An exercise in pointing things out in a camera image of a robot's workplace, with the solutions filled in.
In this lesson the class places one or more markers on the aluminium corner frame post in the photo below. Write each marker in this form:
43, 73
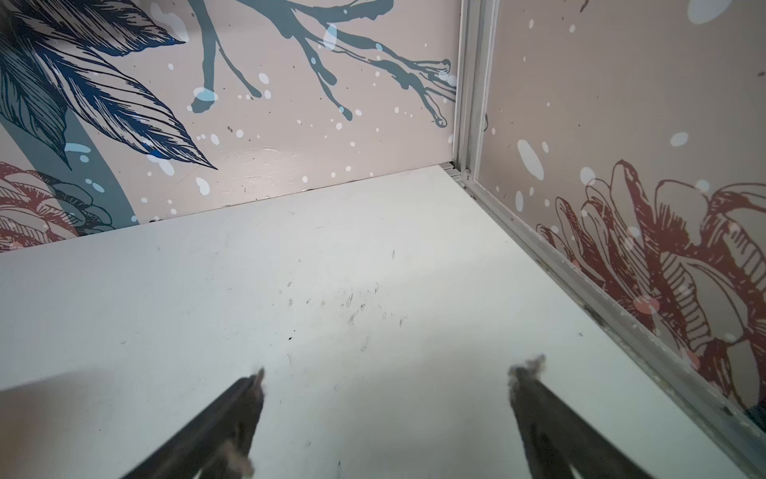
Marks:
477, 42

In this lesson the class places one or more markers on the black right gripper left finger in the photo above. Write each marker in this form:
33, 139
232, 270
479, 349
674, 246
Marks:
216, 443

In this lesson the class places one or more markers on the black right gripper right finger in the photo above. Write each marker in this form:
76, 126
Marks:
558, 443

